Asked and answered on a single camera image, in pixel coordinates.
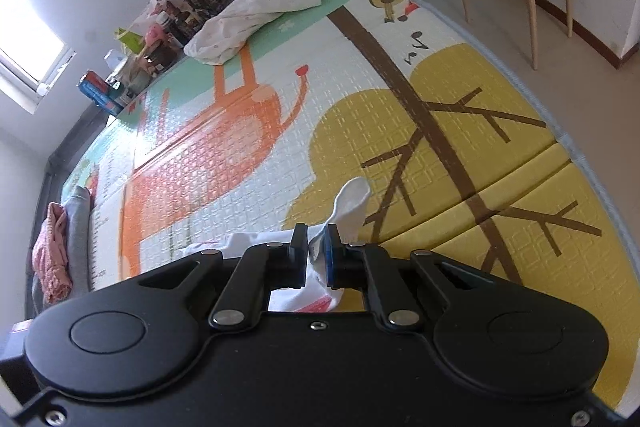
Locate colourful foam play mat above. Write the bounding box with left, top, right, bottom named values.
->
left=65, top=0, right=639, bottom=415

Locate grey folded garment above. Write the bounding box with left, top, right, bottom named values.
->
left=32, top=185, right=91, bottom=314

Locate pink folded garment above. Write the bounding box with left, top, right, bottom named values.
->
left=32, top=202, right=73, bottom=305

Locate white dotted crumpled garment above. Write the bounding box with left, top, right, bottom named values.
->
left=183, top=0, right=321, bottom=65

